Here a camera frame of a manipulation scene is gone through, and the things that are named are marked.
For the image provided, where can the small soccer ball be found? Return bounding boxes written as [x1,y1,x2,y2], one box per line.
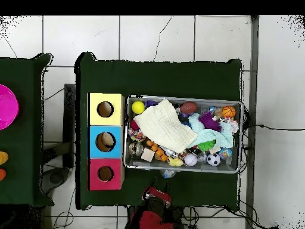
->
[207,153,222,168]

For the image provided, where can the dark green side table cloth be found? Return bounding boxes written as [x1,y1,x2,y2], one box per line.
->
[0,53,54,208]

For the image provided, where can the white ball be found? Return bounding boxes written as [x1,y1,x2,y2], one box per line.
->
[183,153,198,167]

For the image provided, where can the brown toy football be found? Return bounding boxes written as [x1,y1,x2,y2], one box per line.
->
[179,101,198,115]

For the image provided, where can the clear mesh bin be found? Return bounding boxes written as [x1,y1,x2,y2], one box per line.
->
[123,95,244,174]

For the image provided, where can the magenta plate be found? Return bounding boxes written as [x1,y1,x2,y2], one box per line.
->
[0,83,20,131]

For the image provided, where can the small wooden block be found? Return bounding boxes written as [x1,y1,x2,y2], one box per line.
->
[140,148,155,163]

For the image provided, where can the green spiky ball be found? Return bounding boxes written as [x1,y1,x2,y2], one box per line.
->
[197,140,216,152]

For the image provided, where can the clear plastic packet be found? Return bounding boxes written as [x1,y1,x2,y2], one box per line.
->
[160,169,177,180]

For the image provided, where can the purple spiky toy with eyes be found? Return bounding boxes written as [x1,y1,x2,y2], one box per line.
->
[198,112,222,132]

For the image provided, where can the yellow ball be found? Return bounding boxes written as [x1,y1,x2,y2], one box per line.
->
[131,100,146,115]

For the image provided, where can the mint green cloth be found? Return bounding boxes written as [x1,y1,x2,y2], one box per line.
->
[188,112,234,149]

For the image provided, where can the cream yellow cloth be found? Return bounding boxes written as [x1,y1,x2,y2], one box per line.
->
[133,98,198,154]

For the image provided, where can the black cable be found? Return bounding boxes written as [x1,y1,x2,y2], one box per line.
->
[242,123,305,132]

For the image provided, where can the orange toy basketball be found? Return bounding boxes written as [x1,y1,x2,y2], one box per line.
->
[221,106,236,119]

